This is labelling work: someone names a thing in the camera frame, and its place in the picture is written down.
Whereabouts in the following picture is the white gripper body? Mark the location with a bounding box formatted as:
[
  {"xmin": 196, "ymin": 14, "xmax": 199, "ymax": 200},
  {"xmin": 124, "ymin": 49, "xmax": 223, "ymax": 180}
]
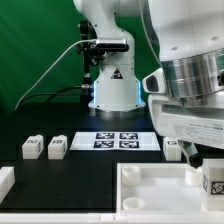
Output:
[{"xmin": 148, "ymin": 94, "xmax": 224, "ymax": 149}]

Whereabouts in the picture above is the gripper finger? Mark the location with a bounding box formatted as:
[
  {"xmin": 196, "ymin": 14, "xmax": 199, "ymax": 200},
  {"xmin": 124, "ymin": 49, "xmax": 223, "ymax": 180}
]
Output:
[{"xmin": 178, "ymin": 141, "xmax": 203, "ymax": 169}]

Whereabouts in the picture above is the white square tabletop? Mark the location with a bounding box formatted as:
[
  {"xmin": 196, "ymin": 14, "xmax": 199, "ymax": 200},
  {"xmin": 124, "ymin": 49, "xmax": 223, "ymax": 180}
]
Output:
[{"xmin": 115, "ymin": 162, "xmax": 224, "ymax": 214}]

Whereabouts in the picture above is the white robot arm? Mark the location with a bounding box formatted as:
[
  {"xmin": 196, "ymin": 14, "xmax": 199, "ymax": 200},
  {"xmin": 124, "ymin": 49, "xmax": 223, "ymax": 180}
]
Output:
[{"xmin": 73, "ymin": 0, "xmax": 224, "ymax": 168}]

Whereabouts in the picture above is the paper sheet with markers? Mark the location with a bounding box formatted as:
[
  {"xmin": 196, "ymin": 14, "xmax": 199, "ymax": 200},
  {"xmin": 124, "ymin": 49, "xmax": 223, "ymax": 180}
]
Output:
[{"xmin": 70, "ymin": 132, "xmax": 160, "ymax": 151}]

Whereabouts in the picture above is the white front obstacle bar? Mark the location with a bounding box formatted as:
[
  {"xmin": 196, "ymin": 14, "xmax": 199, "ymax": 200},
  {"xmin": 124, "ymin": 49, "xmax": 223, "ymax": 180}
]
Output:
[{"xmin": 0, "ymin": 213, "xmax": 224, "ymax": 224}]

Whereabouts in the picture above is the white obstacle bar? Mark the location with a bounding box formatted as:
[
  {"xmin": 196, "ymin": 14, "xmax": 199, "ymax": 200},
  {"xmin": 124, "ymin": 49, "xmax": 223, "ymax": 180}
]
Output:
[
  {"xmin": 0, "ymin": 167, "xmax": 15, "ymax": 204},
  {"xmin": 0, "ymin": 213, "xmax": 224, "ymax": 224}
]

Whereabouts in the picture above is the white left obstacle bar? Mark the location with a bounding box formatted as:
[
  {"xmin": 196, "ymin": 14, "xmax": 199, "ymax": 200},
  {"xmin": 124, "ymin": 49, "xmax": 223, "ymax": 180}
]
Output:
[{"xmin": 0, "ymin": 167, "xmax": 15, "ymax": 204}]

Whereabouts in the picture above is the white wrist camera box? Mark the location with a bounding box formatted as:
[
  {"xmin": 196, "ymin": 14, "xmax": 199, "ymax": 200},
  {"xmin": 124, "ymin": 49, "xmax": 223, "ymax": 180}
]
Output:
[{"xmin": 142, "ymin": 68, "xmax": 167, "ymax": 95}]

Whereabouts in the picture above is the silver mounted camera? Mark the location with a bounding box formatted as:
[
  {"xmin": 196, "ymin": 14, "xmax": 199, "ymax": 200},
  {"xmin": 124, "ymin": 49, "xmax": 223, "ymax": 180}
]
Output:
[{"xmin": 96, "ymin": 38, "xmax": 129, "ymax": 52}]

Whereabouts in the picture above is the black camera stand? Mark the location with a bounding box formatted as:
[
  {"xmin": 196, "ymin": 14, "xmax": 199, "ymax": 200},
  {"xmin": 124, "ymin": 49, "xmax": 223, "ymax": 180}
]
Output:
[{"xmin": 77, "ymin": 20, "xmax": 99, "ymax": 84}]

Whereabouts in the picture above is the black cable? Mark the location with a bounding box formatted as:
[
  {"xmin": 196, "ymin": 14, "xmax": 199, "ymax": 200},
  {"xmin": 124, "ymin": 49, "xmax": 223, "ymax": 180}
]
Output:
[{"xmin": 19, "ymin": 85, "xmax": 94, "ymax": 106}]

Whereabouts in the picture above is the grey cable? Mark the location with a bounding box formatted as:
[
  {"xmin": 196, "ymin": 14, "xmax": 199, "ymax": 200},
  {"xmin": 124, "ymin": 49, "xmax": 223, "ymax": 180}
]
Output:
[{"xmin": 14, "ymin": 39, "xmax": 98, "ymax": 111}]

